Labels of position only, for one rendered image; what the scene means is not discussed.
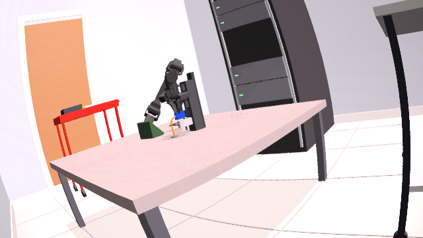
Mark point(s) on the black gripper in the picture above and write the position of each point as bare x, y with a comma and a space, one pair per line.
176, 104

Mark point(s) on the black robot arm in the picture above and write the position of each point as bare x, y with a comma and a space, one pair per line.
173, 69

